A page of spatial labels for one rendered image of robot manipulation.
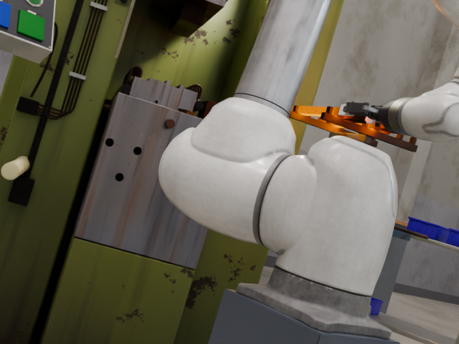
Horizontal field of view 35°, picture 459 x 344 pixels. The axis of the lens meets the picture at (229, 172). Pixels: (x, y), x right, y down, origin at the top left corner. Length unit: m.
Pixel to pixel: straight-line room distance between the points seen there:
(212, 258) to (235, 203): 1.35
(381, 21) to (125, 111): 6.62
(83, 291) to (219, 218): 1.14
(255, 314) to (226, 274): 1.39
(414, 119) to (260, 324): 0.73
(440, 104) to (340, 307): 0.67
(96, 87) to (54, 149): 0.24
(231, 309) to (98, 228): 1.13
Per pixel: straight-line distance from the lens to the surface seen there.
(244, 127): 1.15
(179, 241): 2.23
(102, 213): 2.20
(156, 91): 2.26
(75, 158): 2.39
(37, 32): 2.10
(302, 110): 2.18
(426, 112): 1.63
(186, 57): 2.77
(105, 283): 2.23
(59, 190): 2.39
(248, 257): 2.48
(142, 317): 2.26
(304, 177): 1.08
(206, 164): 1.15
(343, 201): 1.06
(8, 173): 1.94
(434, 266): 10.46
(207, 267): 2.46
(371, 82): 8.58
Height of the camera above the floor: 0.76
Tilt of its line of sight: 1 degrees up
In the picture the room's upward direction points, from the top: 17 degrees clockwise
